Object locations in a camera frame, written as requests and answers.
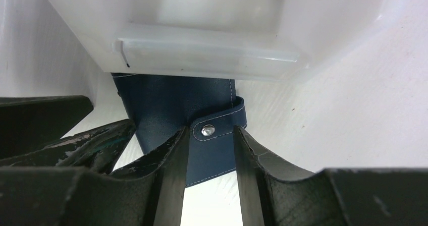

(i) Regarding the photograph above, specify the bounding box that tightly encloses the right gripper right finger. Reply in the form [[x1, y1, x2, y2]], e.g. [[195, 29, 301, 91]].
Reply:
[[234, 126, 427, 225]]

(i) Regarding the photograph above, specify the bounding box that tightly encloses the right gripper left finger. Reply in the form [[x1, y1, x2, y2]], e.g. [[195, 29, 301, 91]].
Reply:
[[1, 127, 189, 225]]

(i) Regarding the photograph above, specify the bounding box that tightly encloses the clear plastic card box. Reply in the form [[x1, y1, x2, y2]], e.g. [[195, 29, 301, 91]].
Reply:
[[48, 0, 389, 80]]

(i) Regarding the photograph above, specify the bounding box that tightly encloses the blue leather card holder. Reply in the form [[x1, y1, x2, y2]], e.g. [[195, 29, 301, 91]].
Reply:
[[112, 73, 247, 187]]

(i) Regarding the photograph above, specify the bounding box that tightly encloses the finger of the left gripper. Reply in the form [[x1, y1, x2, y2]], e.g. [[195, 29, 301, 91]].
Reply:
[[1, 95, 93, 159], [1, 119, 136, 174]]

